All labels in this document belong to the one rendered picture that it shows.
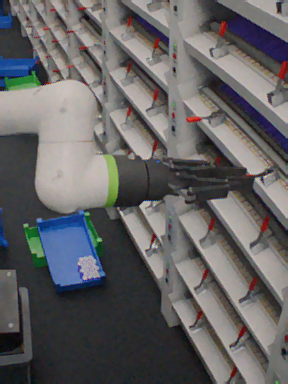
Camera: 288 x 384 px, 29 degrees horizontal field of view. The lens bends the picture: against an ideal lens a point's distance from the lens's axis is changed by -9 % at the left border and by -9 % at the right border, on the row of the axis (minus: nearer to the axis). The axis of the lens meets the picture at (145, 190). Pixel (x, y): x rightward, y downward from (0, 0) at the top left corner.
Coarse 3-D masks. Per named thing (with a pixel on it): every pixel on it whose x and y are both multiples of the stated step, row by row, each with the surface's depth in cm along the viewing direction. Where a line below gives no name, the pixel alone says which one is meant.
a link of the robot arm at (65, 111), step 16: (0, 96) 107; (16, 96) 104; (32, 96) 100; (48, 96) 97; (64, 96) 96; (80, 96) 97; (0, 112) 105; (16, 112) 102; (32, 112) 99; (48, 112) 97; (64, 112) 96; (80, 112) 97; (0, 128) 107; (16, 128) 105; (32, 128) 102; (48, 128) 97; (64, 128) 96; (80, 128) 97
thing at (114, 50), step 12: (108, 0) 200; (108, 12) 203; (108, 36) 209; (108, 48) 212; (120, 48) 213; (108, 60) 215; (108, 72) 218; (108, 84) 221; (108, 96) 224; (120, 96) 225; (108, 120) 230; (108, 132) 233
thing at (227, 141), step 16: (192, 80) 150; (208, 80) 151; (192, 96) 152; (224, 96) 148; (192, 112) 148; (208, 112) 144; (240, 112) 141; (208, 128) 140; (224, 128) 138; (256, 128) 134; (224, 144) 133; (240, 144) 131; (272, 144) 128; (240, 160) 127; (256, 160) 125; (272, 192) 116; (272, 208) 117
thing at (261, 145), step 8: (208, 88) 149; (208, 96) 147; (216, 96) 145; (216, 104) 143; (224, 104) 141; (232, 112) 137; (232, 120) 137; (240, 120) 134; (240, 128) 133; (248, 128) 131; (248, 136) 130; (256, 136) 128; (256, 144) 127; (264, 144) 125; (264, 152) 124; (272, 152) 122; (264, 160) 123; (272, 160) 121; (280, 160) 119; (280, 168) 118
